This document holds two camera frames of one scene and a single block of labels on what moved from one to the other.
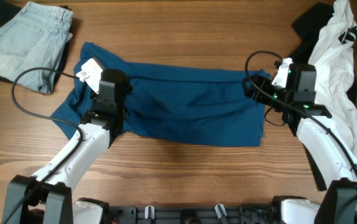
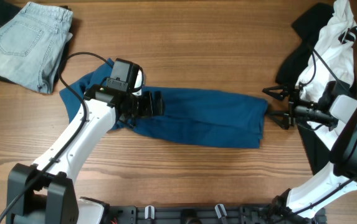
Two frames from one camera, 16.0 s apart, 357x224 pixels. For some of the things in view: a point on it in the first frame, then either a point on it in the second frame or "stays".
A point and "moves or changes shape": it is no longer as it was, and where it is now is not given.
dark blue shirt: x=192 y=104 moves or changes shape
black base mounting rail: x=217 y=214 stays
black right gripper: x=266 y=82 -> x=288 y=116
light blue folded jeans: x=35 y=38 stays
